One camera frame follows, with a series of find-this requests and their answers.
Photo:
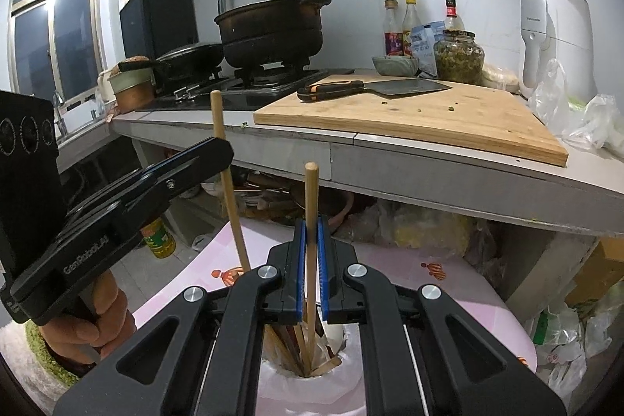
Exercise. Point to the white air fryer appliance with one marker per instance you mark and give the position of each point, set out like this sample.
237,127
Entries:
558,30

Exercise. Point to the brown ceramic crock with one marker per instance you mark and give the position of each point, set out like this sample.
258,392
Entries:
132,83

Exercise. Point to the yellow oil jug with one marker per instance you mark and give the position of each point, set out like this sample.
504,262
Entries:
160,242

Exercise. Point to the gas stove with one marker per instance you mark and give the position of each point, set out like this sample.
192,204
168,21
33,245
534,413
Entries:
244,91

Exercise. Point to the cardboard box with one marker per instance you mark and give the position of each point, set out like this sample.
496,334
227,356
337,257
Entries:
602,270

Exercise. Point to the yellow bag under counter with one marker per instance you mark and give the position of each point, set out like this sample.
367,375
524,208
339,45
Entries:
434,232

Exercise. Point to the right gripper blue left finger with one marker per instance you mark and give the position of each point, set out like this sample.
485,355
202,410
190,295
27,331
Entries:
300,242

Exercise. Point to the white plastic bag on holder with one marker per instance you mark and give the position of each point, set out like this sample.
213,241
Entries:
339,392

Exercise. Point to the black steamer pot with lid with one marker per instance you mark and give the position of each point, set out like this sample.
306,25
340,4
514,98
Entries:
258,32

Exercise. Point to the red cap soy bottle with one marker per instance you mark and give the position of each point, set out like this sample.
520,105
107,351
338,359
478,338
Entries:
452,19

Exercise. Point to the black wok on stove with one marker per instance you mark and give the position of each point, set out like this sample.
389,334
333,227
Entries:
200,60

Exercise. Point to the yellow cap oil bottle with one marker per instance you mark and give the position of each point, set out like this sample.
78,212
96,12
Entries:
410,21

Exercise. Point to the wooden cutting board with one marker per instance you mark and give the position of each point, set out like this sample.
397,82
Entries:
464,116

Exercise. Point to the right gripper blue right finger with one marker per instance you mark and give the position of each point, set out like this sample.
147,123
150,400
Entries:
323,241

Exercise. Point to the white plastic rice scoop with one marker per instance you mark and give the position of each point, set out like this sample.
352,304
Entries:
334,336

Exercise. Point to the black microwave oven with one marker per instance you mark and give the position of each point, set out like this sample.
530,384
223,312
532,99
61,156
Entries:
152,28

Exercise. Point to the person left hand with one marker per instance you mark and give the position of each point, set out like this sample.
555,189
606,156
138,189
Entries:
68,336

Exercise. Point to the glass pickle jar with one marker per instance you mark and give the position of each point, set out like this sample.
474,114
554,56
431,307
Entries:
459,58

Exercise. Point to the black handled cleaver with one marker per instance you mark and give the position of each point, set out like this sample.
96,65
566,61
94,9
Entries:
383,88

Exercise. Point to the pink plastic basin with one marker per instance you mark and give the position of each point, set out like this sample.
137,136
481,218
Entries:
335,204

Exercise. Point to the clear plastic bag on counter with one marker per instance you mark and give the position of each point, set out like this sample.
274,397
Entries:
590,126

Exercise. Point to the red label sauce bottle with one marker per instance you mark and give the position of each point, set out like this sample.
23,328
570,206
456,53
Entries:
393,33

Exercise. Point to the angled wooden chopstick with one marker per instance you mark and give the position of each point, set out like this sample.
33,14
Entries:
285,357

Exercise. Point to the small grey dish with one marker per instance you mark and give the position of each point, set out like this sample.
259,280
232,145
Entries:
396,65

